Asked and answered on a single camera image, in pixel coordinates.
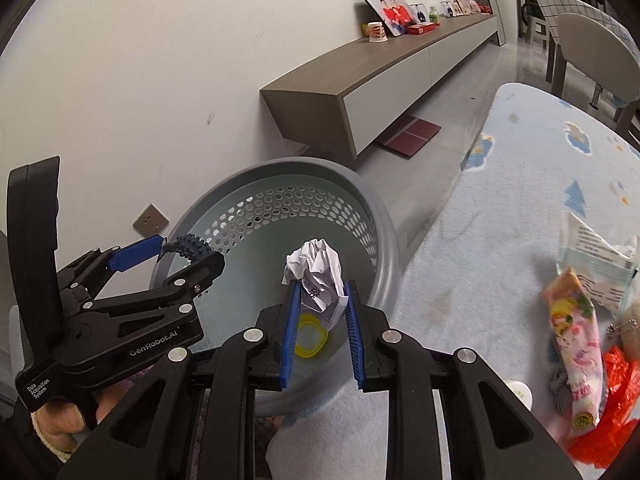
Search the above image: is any red striped paper cup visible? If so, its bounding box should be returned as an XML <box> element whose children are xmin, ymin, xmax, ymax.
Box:
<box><xmin>367</xmin><ymin>22</ymin><xmax>387</xmax><ymax>44</ymax></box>

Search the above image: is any pink snack wrapper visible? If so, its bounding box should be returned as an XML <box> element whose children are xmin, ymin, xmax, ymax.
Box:
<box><xmin>544</xmin><ymin>268</ymin><xmax>603</xmax><ymax>436</ymax></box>

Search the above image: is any red flat box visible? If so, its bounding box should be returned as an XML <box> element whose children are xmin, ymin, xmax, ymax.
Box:
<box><xmin>406</xmin><ymin>23</ymin><xmax>440</xmax><ymax>36</ymax></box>

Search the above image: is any family photo frame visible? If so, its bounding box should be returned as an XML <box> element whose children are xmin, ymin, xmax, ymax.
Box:
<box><xmin>364</xmin><ymin>0</ymin><xmax>418</xmax><ymax>37</ymax></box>

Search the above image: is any grey round back chair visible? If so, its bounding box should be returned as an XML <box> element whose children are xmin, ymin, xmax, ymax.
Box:
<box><xmin>552</xmin><ymin>13</ymin><xmax>639</xmax><ymax>110</ymax></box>

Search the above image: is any wall power socket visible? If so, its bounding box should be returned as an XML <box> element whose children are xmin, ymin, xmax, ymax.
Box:
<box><xmin>132</xmin><ymin>204</ymin><xmax>169</xmax><ymax>238</ymax></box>

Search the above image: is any person's left hand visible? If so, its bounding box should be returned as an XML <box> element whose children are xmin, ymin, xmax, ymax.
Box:
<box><xmin>32</xmin><ymin>382</ymin><xmax>126</xmax><ymax>463</ymax></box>

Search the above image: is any light blue wipes packet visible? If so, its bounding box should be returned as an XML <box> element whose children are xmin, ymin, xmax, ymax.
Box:
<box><xmin>556</xmin><ymin>211</ymin><xmax>639</xmax><ymax>316</ymax></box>

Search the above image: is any yellow plastic lid ring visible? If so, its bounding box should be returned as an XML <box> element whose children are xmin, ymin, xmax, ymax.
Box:
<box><xmin>293</xmin><ymin>313</ymin><xmax>331</xmax><ymax>360</ymax></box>

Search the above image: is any grey perforated trash basket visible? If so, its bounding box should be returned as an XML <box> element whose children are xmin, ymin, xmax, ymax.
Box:
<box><xmin>150</xmin><ymin>155</ymin><xmax>403</xmax><ymax>417</ymax></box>

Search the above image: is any grey knotted cloth scrap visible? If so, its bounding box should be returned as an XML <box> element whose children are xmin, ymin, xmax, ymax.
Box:
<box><xmin>549</xmin><ymin>366</ymin><xmax>572</xmax><ymax>414</ymax></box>

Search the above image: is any dark blue beaded string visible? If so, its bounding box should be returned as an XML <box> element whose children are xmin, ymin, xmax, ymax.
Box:
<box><xmin>159</xmin><ymin>233</ymin><xmax>212</xmax><ymax>264</ymax></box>

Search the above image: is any checkered cloth covered table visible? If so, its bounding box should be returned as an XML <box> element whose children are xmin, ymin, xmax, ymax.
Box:
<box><xmin>531</xmin><ymin>0</ymin><xmax>640</xmax><ymax>61</ymax></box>

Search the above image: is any long floating tv cabinet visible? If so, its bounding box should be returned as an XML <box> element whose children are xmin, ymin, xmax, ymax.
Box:
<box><xmin>260</xmin><ymin>14</ymin><xmax>498</xmax><ymax>159</ymax></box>

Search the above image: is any dark red bathroom scale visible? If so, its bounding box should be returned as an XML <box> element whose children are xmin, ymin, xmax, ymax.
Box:
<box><xmin>374</xmin><ymin>114</ymin><xmax>442</xmax><ymax>159</ymax></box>

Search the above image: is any light blue patterned table cover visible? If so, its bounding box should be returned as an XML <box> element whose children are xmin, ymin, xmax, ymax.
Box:
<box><xmin>264</xmin><ymin>82</ymin><xmax>640</xmax><ymax>480</ymax></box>

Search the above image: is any red plastic bag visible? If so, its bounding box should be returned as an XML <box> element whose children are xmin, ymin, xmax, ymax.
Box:
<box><xmin>568</xmin><ymin>344</ymin><xmax>639</xmax><ymax>469</ymax></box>

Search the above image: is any white paper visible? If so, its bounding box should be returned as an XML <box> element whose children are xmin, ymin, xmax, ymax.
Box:
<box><xmin>282</xmin><ymin>238</ymin><xmax>348</xmax><ymax>330</ymax></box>

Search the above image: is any leaning tall mirror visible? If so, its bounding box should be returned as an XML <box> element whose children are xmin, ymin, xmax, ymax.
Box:
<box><xmin>473</xmin><ymin>0</ymin><xmax>508</xmax><ymax>47</ymax></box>

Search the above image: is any green small bottle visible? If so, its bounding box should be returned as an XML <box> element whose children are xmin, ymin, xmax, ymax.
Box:
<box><xmin>428</xmin><ymin>6</ymin><xmax>440</xmax><ymax>24</ymax></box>

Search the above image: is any white round bottle cap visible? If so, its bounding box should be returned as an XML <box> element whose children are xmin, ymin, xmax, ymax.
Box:
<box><xmin>506</xmin><ymin>380</ymin><xmax>533</xmax><ymax>411</ymax></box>

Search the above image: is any small photo frame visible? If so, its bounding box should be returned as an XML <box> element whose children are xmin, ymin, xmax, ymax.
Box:
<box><xmin>410</xmin><ymin>3</ymin><xmax>430</xmax><ymax>24</ymax></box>

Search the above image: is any beige plush ball keychain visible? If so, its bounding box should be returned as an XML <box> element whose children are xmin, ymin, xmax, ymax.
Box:
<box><xmin>606</xmin><ymin>299</ymin><xmax>639</xmax><ymax>353</ymax></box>

